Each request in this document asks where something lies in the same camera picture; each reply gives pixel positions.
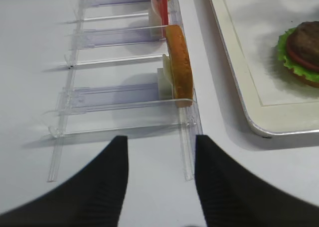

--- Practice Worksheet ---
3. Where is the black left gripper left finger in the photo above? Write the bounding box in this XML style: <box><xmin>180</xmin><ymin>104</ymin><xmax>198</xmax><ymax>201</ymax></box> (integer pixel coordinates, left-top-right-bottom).
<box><xmin>0</xmin><ymin>136</ymin><xmax>129</xmax><ymax>227</ymax></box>

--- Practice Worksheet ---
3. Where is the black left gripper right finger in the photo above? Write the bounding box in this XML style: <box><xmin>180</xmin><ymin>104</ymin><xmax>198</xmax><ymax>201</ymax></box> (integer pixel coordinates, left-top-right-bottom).
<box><xmin>195</xmin><ymin>135</ymin><xmax>319</xmax><ymax>227</ymax></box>

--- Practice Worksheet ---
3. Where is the brown meat patty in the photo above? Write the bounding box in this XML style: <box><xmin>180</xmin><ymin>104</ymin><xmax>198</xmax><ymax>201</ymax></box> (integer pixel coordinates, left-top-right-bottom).
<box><xmin>292</xmin><ymin>21</ymin><xmax>319</xmax><ymax>66</ymax></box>

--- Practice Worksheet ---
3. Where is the bottom bun under lettuce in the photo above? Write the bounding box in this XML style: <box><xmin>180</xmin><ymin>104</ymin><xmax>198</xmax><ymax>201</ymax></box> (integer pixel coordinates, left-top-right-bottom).
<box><xmin>288</xmin><ymin>70</ymin><xmax>319</xmax><ymax>88</ymax></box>

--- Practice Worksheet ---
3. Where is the green lettuce leaf on tray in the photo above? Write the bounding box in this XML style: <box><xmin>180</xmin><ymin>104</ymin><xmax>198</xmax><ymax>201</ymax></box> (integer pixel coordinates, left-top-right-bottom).
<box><xmin>277</xmin><ymin>27</ymin><xmax>319</xmax><ymax>83</ymax></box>

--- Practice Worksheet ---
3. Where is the red tomato slice on tray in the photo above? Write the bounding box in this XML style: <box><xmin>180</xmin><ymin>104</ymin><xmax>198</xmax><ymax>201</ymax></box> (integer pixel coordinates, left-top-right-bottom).
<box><xmin>286</xmin><ymin>34</ymin><xmax>319</xmax><ymax>72</ymax></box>

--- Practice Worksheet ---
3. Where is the red tomato slice in rack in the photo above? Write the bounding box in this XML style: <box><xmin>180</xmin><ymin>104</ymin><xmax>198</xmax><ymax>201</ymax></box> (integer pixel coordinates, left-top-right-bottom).
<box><xmin>149</xmin><ymin>0</ymin><xmax>170</xmax><ymax>38</ymax></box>

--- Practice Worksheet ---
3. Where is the cream rectangular metal tray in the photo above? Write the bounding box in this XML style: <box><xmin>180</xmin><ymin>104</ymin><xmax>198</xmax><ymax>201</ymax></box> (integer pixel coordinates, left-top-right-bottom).
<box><xmin>211</xmin><ymin>0</ymin><xmax>319</xmax><ymax>136</ymax></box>

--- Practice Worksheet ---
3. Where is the clear acrylic rack left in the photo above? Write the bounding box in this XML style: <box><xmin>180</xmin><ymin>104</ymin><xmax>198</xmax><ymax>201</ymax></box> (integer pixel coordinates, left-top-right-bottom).
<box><xmin>42</xmin><ymin>0</ymin><xmax>202</xmax><ymax>182</ymax></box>

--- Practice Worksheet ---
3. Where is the brown bun half left rack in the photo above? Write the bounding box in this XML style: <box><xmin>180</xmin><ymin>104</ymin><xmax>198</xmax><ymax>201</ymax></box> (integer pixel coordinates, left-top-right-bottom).
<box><xmin>164</xmin><ymin>25</ymin><xmax>193</xmax><ymax>108</ymax></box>

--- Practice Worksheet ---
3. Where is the white paper tray liner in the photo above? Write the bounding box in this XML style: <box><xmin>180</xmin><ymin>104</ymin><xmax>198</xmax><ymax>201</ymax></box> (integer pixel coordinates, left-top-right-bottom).
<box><xmin>225</xmin><ymin>0</ymin><xmax>319</xmax><ymax>106</ymax></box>

